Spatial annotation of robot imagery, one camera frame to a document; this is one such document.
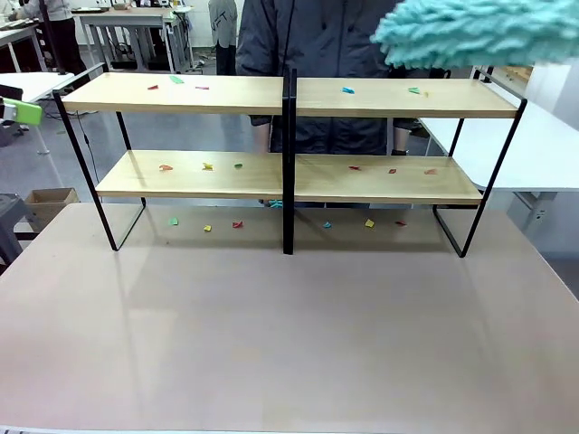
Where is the teal chenille duster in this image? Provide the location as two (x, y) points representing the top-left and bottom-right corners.
(369, 0), (579, 71)

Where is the white side table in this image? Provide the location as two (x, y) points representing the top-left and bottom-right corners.
(417, 99), (579, 236)
(0, 71), (78, 156)

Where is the black tripod pole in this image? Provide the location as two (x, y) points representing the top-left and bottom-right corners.
(37, 0), (70, 76)

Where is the person in grey top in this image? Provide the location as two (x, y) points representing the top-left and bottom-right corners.
(30, 0), (88, 76)

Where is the cardboard box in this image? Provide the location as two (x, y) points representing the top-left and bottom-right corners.
(24, 186), (81, 227)

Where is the grey stool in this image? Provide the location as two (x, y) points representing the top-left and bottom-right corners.
(0, 193), (45, 266)

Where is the grey metal workbench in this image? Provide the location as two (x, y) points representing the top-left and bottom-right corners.
(71, 5), (196, 74)

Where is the person in white shirt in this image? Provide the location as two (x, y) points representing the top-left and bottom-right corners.
(207, 0), (240, 77)

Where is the person in dark jacket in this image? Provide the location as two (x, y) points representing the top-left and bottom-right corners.
(234, 0), (438, 157)

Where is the thin black cable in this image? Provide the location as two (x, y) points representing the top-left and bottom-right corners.
(77, 111), (100, 184)

